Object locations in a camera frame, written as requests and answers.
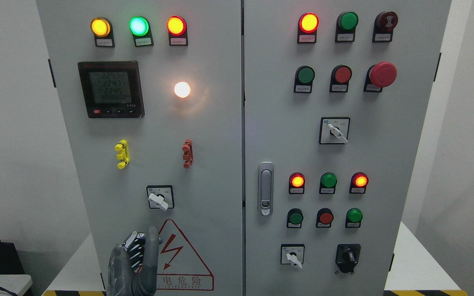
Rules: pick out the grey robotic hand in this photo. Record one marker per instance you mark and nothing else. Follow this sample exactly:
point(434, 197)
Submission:
point(123, 281)

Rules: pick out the white rotary light switch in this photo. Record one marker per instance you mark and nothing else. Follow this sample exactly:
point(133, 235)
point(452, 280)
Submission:
point(160, 197)

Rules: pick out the lit green indicator light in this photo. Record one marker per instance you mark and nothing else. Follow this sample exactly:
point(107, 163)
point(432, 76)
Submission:
point(141, 31)

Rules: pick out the yellow indicator light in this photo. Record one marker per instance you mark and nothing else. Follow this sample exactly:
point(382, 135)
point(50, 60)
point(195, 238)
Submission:
point(102, 32)

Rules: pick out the red danger warning sticker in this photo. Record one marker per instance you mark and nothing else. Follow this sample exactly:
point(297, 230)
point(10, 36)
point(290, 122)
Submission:
point(179, 265)

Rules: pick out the yellow terminal connector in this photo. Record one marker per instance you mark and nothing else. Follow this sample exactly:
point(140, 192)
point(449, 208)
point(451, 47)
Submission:
point(122, 151)

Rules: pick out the white box corner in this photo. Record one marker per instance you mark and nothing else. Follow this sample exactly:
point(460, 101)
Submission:
point(17, 283)

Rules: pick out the red terminal connector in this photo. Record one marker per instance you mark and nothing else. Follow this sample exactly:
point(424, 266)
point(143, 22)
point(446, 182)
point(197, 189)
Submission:
point(187, 149)

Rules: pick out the green push button lower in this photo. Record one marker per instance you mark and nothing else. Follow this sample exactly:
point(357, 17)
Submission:
point(294, 218)

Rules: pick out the green push button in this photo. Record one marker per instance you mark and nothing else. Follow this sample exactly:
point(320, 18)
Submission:
point(304, 78)
point(294, 218)

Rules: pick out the black digital power meter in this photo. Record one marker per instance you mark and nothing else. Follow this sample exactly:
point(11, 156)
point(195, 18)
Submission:
point(111, 89)

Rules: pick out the clear small lamp bulb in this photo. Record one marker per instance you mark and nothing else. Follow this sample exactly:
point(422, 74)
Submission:
point(182, 89)

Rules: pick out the lit red indicator middle left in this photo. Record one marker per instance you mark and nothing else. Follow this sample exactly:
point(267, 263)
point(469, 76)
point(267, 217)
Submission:
point(296, 183)

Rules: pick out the grey electrical control cabinet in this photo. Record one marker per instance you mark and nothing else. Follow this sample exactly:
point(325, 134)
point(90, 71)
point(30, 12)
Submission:
point(240, 62)

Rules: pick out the red push button lower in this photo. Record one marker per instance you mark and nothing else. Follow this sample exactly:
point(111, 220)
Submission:
point(324, 218)

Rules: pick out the red push button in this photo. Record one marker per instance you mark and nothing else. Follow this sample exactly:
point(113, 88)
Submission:
point(324, 218)
point(340, 77)

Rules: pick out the green indicator middle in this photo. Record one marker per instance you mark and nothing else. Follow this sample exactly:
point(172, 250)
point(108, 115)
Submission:
point(328, 183)

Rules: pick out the green indicator lower right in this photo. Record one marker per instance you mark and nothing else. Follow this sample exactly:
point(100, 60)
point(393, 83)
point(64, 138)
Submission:
point(354, 218)

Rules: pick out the lit red indicator middle right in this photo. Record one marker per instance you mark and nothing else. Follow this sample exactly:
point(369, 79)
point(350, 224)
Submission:
point(358, 183)

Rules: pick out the lit red indicator light left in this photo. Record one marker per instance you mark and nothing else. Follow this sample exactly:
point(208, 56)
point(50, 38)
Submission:
point(177, 28)

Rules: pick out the green push button upper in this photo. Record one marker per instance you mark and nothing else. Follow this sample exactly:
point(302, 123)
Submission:
point(304, 78)

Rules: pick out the red push button upper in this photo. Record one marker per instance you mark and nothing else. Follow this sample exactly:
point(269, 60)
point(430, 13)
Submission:
point(340, 77)

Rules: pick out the lit red indicator top right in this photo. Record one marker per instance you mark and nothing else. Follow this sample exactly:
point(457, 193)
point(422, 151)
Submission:
point(307, 28)

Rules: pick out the red emergency stop button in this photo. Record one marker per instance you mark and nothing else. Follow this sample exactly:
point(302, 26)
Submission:
point(379, 76)

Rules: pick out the green indicator top right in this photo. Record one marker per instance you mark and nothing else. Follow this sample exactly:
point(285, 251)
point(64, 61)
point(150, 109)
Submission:
point(346, 24)

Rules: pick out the dark red buzzer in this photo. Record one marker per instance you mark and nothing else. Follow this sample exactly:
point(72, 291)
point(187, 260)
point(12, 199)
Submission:
point(384, 24)

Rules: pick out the white rotary switch lower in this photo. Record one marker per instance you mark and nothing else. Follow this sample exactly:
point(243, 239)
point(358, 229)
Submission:
point(293, 255)

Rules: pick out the silver door handle lock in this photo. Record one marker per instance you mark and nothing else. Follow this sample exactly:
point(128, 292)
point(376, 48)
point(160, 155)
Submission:
point(265, 188)

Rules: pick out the black rotary selector switch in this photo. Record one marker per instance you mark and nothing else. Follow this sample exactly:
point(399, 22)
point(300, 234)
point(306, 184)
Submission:
point(347, 257)

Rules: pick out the white rotary switch upper right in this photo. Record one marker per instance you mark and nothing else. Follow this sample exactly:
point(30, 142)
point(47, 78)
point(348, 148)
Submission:
point(334, 130)

